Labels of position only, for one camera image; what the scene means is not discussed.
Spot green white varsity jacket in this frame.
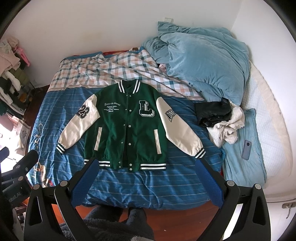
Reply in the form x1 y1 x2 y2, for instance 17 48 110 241
56 79 206 172

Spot pile of clothes on rack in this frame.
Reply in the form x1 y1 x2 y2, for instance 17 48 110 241
1 36 34 115

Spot light blue pillow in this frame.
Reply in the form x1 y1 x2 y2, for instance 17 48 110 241
222 108 267 187

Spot blue striped duvet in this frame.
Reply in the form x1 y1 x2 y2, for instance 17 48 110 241
26 87 225 211

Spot grey fleece trousers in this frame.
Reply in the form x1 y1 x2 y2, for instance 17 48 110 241
59 204 155 241

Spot grey smartphone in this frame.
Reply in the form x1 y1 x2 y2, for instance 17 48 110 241
241 140 252 160

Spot white fluffy garment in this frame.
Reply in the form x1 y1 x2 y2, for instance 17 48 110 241
207 102 245 148

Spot black garment on bed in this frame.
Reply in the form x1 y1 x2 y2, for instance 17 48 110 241
194 98 232 128

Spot white mattress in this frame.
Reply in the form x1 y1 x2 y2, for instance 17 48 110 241
241 63 295 202

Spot plaid checked blanket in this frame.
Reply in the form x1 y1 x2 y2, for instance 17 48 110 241
49 47 204 101

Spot light blue velvet quilt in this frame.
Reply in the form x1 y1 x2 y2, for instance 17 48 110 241
143 22 250 105

